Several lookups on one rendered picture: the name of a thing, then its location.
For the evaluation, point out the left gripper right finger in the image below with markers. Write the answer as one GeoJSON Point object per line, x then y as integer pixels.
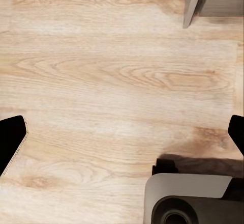
{"type": "Point", "coordinates": [236, 131]}

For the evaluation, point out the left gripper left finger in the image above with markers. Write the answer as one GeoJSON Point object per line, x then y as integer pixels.
{"type": "Point", "coordinates": [12, 133]}

